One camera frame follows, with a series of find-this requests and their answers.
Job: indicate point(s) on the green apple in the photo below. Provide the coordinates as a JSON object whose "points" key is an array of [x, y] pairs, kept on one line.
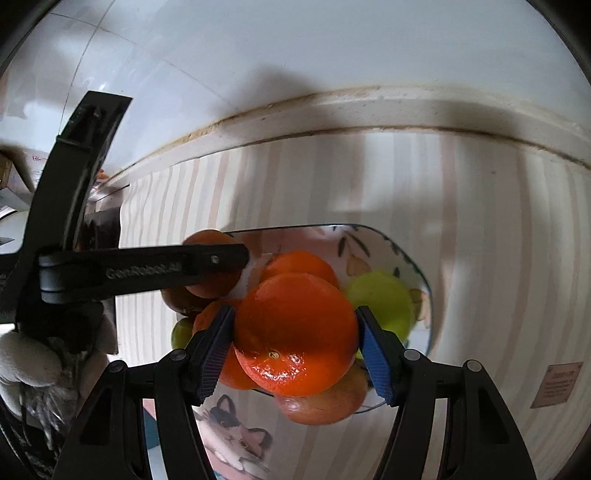
{"points": [[181, 334], [383, 300]]}

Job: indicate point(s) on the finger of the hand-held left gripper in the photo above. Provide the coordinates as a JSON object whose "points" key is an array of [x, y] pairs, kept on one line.
{"points": [[138, 272]]}

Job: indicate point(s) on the large orange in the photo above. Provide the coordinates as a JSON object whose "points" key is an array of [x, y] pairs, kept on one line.
{"points": [[295, 323]]}

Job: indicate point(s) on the small orange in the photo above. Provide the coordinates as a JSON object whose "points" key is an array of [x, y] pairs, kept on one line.
{"points": [[235, 369], [300, 265]]}

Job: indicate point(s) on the striped cat print table mat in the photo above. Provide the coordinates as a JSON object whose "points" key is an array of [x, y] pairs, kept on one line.
{"points": [[461, 230]]}

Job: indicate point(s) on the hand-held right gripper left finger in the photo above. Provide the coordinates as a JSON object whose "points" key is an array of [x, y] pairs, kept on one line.
{"points": [[214, 355]]}

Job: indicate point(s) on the person's left hand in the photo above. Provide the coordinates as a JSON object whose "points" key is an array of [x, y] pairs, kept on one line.
{"points": [[27, 369]]}

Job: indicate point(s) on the oval floral ceramic plate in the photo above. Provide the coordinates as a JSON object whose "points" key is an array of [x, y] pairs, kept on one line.
{"points": [[351, 244]]}

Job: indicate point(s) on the red apple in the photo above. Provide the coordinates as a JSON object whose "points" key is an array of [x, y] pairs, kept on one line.
{"points": [[212, 288], [180, 302], [323, 406]]}

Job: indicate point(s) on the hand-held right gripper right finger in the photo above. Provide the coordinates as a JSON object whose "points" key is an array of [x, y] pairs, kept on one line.
{"points": [[376, 355]]}

